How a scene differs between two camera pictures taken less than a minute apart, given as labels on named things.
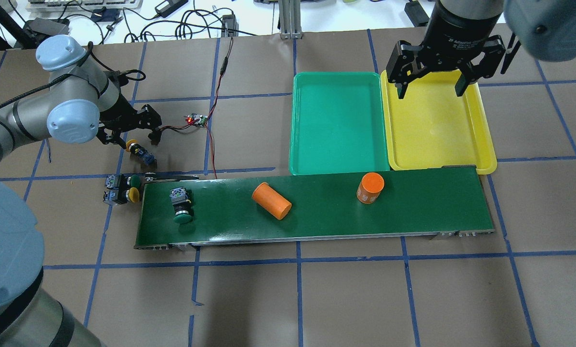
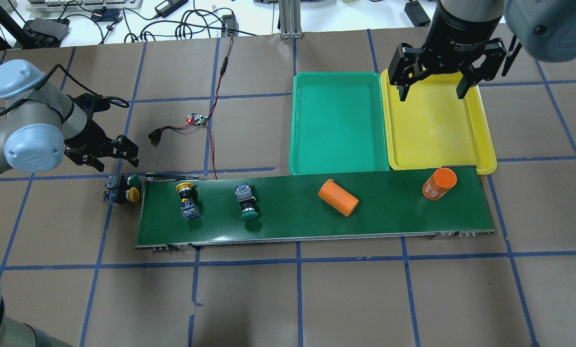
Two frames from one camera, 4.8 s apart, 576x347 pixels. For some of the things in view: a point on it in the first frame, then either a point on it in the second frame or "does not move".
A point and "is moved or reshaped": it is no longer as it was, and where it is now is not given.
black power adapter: [416, 13] does not move
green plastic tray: [337, 123] does not move
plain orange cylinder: [272, 200] -> [339, 198]
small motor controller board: [193, 116] does not move
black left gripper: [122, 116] -> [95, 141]
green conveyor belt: [395, 204] does not move
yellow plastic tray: [431, 127] does not move
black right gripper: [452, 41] does not move
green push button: [181, 197] -> [244, 193]
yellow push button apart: [132, 145] -> [189, 200]
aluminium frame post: [290, 20] does not move
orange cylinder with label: [372, 184] -> [438, 183]
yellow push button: [120, 193] is moved or reshaped
